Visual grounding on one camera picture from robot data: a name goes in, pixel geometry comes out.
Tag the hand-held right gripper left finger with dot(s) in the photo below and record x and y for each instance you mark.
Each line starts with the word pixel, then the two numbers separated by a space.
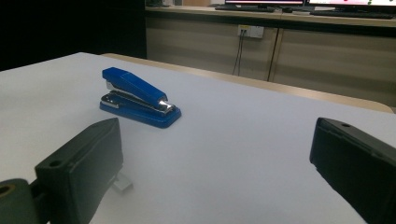
pixel 81 161

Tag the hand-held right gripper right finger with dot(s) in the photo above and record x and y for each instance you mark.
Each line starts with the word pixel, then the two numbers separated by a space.
pixel 358 165

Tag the silver staple strip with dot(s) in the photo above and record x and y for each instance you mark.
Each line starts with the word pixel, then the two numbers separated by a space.
pixel 123 183

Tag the blue stapler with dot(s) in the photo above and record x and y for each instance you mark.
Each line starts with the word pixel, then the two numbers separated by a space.
pixel 137 85

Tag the long beige desk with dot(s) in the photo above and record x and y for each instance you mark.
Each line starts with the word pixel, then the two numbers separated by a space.
pixel 336 62

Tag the black keyboard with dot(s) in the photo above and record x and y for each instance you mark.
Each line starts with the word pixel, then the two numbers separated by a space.
pixel 246 9
pixel 351 14

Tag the computer monitor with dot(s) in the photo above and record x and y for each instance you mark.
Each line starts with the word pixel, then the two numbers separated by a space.
pixel 264 2
pixel 351 2

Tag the black computer mouse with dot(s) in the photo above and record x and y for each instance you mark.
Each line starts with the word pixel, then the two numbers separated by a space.
pixel 287 10

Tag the white wall socket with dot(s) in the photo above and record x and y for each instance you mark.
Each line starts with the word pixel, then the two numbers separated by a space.
pixel 253 31

